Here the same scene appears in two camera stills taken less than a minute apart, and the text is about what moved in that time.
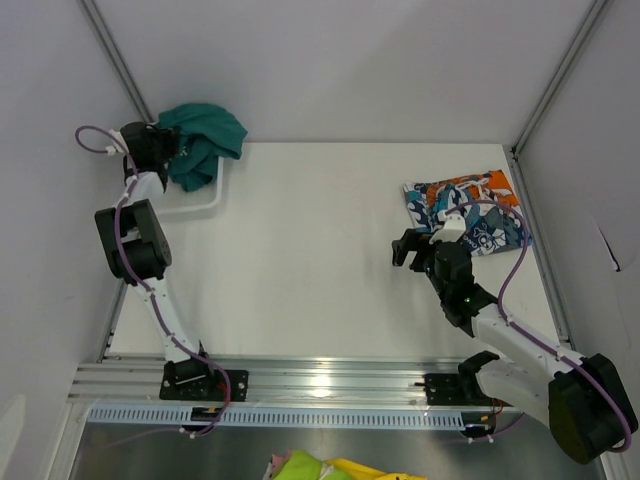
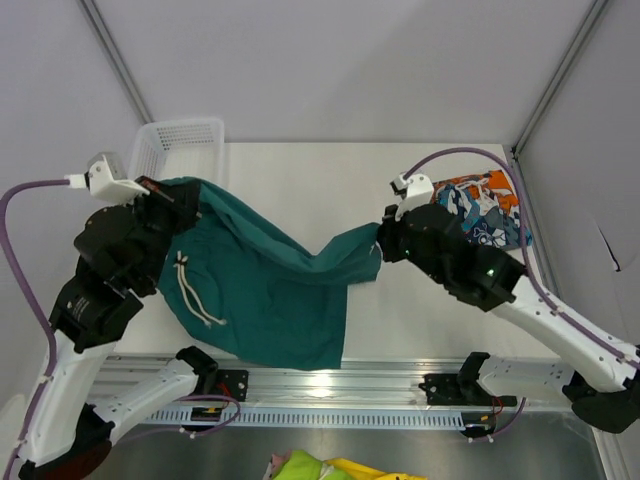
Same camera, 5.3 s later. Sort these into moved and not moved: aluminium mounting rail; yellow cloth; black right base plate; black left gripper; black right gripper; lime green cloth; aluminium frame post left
Moved: black left gripper; black right gripper
Not moved: black right base plate; lime green cloth; aluminium frame post left; aluminium mounting rail; yellow cloth
